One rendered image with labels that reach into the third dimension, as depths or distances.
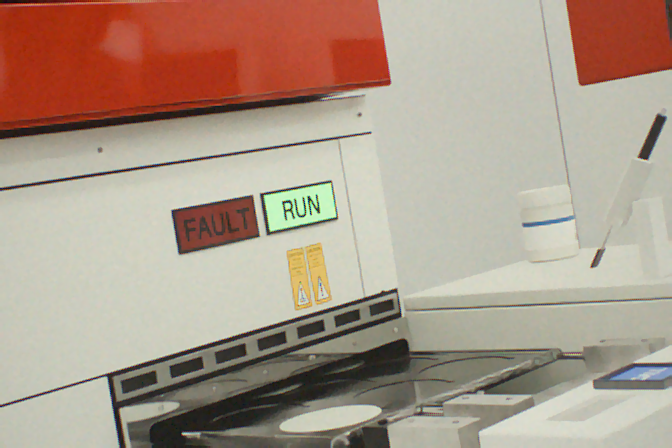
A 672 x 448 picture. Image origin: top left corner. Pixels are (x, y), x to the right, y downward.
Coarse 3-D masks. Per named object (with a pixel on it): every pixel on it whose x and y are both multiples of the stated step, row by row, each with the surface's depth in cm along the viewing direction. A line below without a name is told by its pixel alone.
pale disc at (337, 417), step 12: (336, 408) 130; (348, 408) 129; (360, 408) 128; (372, 408) 127; (288, 420) 128; (300, 420) 127; (312, 420) 126; (324, 420) 125; (336, 420) 124; (348, 420) 123; (360, 420) 122
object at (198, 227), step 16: (208, 208) 138; (224, 208) 140; (240, 208) 141; (192, 224) 136; (208, 224) 138; (224, 224) 139; (240, 224) 141; (192, 240) 136; (208, 240) 138; (224, 240) 139
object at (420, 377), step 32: (320, 384) 145; (352, 384) 142; (384, 384) 138; (416, 384) 136; (448, 384) 133; (192, 416) 139; (224, 416) 136; (256, 416) 133; (288, 416) 130; (384, 416) 122
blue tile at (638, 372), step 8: (640, 368) 92; (648, 368) 92; (656, 368) 91; (664, 368) 91; (616, 376) 91; (624, 376) 91; (632, 376) 90; (640, 376) 90; (648, 376) 89; (656, 376) 89; (664, 376) 88
